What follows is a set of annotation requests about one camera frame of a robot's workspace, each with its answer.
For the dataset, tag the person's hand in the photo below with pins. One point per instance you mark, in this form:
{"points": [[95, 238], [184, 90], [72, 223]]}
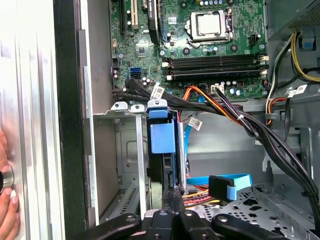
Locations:
{"points": [[10, 220]]}

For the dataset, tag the black graphics card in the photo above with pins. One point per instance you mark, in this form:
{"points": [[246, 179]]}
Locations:
{"points": [[153, 25]]}

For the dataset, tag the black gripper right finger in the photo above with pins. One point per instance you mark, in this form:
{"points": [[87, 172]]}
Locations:
{"points": [[190, 225]]}

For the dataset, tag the hard disk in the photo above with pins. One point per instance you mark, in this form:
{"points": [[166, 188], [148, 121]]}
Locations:
{"points": [[162, 137]]}

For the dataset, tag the silver CPU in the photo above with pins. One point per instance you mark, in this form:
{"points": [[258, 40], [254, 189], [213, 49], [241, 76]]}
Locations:
{"points": [[208, 23]]}

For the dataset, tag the green motherboard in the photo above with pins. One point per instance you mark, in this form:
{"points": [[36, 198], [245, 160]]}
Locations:
{"points": [[150, 37]]}

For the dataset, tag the grey power supply unit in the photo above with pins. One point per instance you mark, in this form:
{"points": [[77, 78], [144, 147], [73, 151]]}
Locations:
{"points": [[295, 15]]}

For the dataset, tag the metal disk bay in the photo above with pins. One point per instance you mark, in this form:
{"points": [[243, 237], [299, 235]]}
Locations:
{"points": [[140, 150]]}

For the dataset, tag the CPU socket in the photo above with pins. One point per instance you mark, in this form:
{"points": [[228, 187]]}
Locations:
{"points": [[228, 25]]}

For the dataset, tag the black PC case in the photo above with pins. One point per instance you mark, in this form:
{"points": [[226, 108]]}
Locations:
{"points": [[70, 100]]}

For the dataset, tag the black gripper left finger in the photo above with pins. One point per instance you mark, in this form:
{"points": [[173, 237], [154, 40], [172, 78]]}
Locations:
{"points": [[160, 225]]}

